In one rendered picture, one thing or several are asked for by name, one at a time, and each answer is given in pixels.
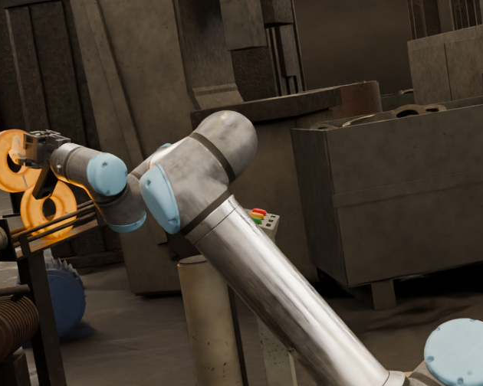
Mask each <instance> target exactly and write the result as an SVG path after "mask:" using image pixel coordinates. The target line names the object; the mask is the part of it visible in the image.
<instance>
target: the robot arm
mask: <svg viewBox="0 0 483 386"><path fill-rule="evenodd" d="M51 132H52V133H54V134H52V133H51ZM257 148H258V137H257V133H256V131H255V128H254V126H253V125H252V123H251V122H250V121H249V120H248V119H247V118H246V117H245V116H243V115H242V114H240V113H237V112H235V111H230V110H223V111H219V112H216V113H213V114H212V115H210V116H208V117H206V118H205V119H204V120H203V121H201V123H200V124H199V126H198V128H197V129H195V130H194V131H193V132H192V133H191V134H190V135H189V136H187V137H186V138H184V139H182V140H180V141H178V142H177V143H175V144H172V145H171V144H169V143H167V144H165V145H163V146H160V147H159V148H158V149H157V150H156V151H155V152H154V153H153V154H152V155H151V156H150V157H149V158H148V159H146V160H145V161H144V162H143V163H142V164H140V165H139V166H138V167H137V168H135V169H134V170H133V171H132V172H131V173H130V174H127V167H126V166H125V164H124V163H123V161H122V160H121V159H119V158H117V157H116V156H114V155H112V154H110V153H105V152H99V151H96V150H93V149H89V148H86V147H84V146H79V145H77V144H73V143H71V139H69V138H65V137H63V136H61V134H60V133H58V132H53V131H50V130H47V129H46V132H45V131H34V132H30V133H23V145H21V143H20V140H19V138H18V136H14V137H13V141H12V146H11V150H10V151H9V152H8V153H9V155H10V157H11V158H12V161H13V162H14V163H16V164H18V165H23V166H24V167H28V168H32V169H41V173H40V175H39V177H38V180H37V182H36V184H35V186H34V189H33V191H32V193H31V194H32V195H33V197H34V198H35V200H39V199H44V198H50V197H51V196H52V194H53V192H54V189H55V187H56V185H57V183H58V180H59V179H60V180H62V181H65V182H69V183H71V184H73V185H77V186H80V187H82V188H84V189H85V190H86V191H87V193H88V194H89V196H90V198H91V199H92V201H93V202H94V204H95V205H96V206H97V208H98V210H99V211H100V213H101V214H102V216H103V218H104V220H105V222H106V223H107V224H108V225H109V226H110V228H111V229H112V230H113V231H116V232H117V233H128V232H131V231H134V230H136V229H137V228H139V227H140V226H141V225H142V224H143V222H144V221H145V220H146V209H147V208H149V210H150V212H151V214H152V215H153V216H154V218H155V219H156V220H157V222H158V223H159V224H160V226H161V227H163V228H164V230H165V231H167V232H168V233H170V234H174V233H178V232H180V233H181V234H182V235H183V236H184V237H185V238H187V239H189V240H190V241H191V243H192V244H193V245H194V246H195V247H196V248H197V250H198V251H199V252H200V253H201V254H202V255H203V257H204V258H205V259H207V261H208V262H209V263H210V264H211V265H212V266H213V267H214V268H215V270H216V271H217V272H218V273H219V274H220V276H221V277H222V278H223V279H224V280H225V282H226V283H227V284H228V285H229V286H230V287H231V288H232V289H233V290H234V291H235V292H236V293H237V295H238V296H239V297H240V298H241V299H242V300H243V302H244V303H245V304H246V305H247V306H248V308H249V309H250V310H251V311H252V312H253V313H254V314H255V315H256V316H257V317H258V318H259V319H260V321H261V322H262V323H263V324H264V325H265V326H266V328H267V329H268V330H269V331H270V332H271V334H272V335H273V336H274V337H275V338H276V339H277V340H278V341H279V342H280V343H281V344H282V345H283V347H284V348H285V349H286V350H287V351H288V353H289V354H290V355H291V356H292V357H293V358H294V360H295V361H296V362H297V363H298V364H299V365H300V366H301V367H302V368H303V369H304V370H305V371H306V373H307V374H308V375H309V376H310V377H311V378H312V380H313V381H314V382H315V383H316V384H317V386H483V322H481V321H478V320H473V319H454V320H451V321H448V322H445V323H443V324H441V325H440V326H438V328H437V329H436V330H434V331H433V332H432V333H431V334H430V336H429V337H428V339H427V342H426V344H425V349H424V359H425V360H424V361H423V362H422V363H421V364H420V365H419V366H418V367H417V368H416V369H415V370H414V371H413V372H412V373H411V375H410V376H409V377H406V376H405V375H404V374H403V373H402V372H401V371H387V370H386V369H385V368H384V367H383V366H382V365H381V364H380V363H379V361H378V360H377V359H376V358H375V357H374V356H373V354H372V353H371V352H370V351H369V350H368V349H367V347H366V346H365V345H364V344H363V343H362V342H361V341H360V340H359V339H358V338H357V337H356V335H355V334H354V333H353V332H352V331H351V330H350V328H349V327H348V326H347V325H346V324H345V323H344V321H343V320H342V319H341V318H340V317H339V316H338V315H337V314H336V313H335V312H334V311H333V309H332V308H331V307H330V306H329V305H328V304H327V302H326V301H325V300H324V299H323V298H322V297H321V295H320V294H319V293H318V292H317V291H316V290H315V288H313V287H312V285H310V283H309V282H308V281H307V280H306V279H305V278H304V276H303V275H302V274H301V273H300V272H299V271H298V269H297V268H296V267H295V266H294V265H293V263H292V262H291V261H289V259H288V258H287V257H286V256H285V255H284V254H283V253H282V252H281V250H280V249H279V248H278V247H277V246H276V244H275V243H274V242H273V241H272V240H271V239H270V237H269V236H268V235H267V234H266V233H265V232H264V231H263V230H262V229H261V228H260V227H259V226H258V224H257V223H256V222H255V221H254V220H253V218H252V217H251V216H250V215H249V214H248V213H247V211H246V210H245V209H244V208H243V207H242V206H241V205H240V204H239V203H238V202H237V201H236V200H235V197H234V195H233V194H232V193H231V192H230V190H229V189H228V186H229V185H230V184H231V183H232V182H234V181H235V179H237V178H238V177H239V176H240V175H241V174H242V173H243V172H244V171H245V170H246V168H247V167H248V166H249V165H250V164H251V162H252V160H253V158H254V157H255V154H256V152H257Z"/></svg>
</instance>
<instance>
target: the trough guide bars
mask: <svg viewBox="0 0 483 386"><path fill-rule="evenodd" d="M92 212H93V213H92ZM54 216H55V214H53V215H51V216H49V217H46V218H45V219H46V220H48V222H46V223H43V224H40V225H38V226H36V227H33V228H30V229H26V227H25V226H23V227H19V228H17V229H14V230H12V231H10V233H11V238H12V240H13V244H14V247H15V248H16V247H20V246H21V252H22V254H23V255H24V257H25V258H27V257H30V256H32V254H31V249H30V246H29V243H30V242H32V241H34V240H37V239H40V238H42V237H45V236H48V235H49V234H53V233H55V232H57V231H60V230H63V229H65V228H67V227H70V226H72V225H75V224H78V223H80V225H84V224H87V223H88V220H87V219H90V218H93V217H95V216H96V218H97V223H98V224H99V226H100V227H103V226H105V225H106V222H105V220H104V217H103V216H102V214H101V213H100V211H99V210H98V208H97V206H96V205H95V204H94V202H93V201H92V200H91V201H88V202H85V203H83V204H79V205H77V210H76V211H74V212H71V213H70V214H66V215H64V216H61V217H59V218H56V219H54V220H53V218H54ZM74 216H76V219H75V220H72V221H69V222H67V223H65V224H62V225H59V226H57V227H54V228H52V229H50V230H47V231H44V232H42V233H40V234H36V235H34V236H33V235H32V234H31V233H34V232H35V231H39V230H41V229H43V228H46V227H49V226H51V225H53V224H56V223H59V222H61V221H64V220H67V219H69V218H72V217H74ZM16 242H17V243H16Z"/></svg>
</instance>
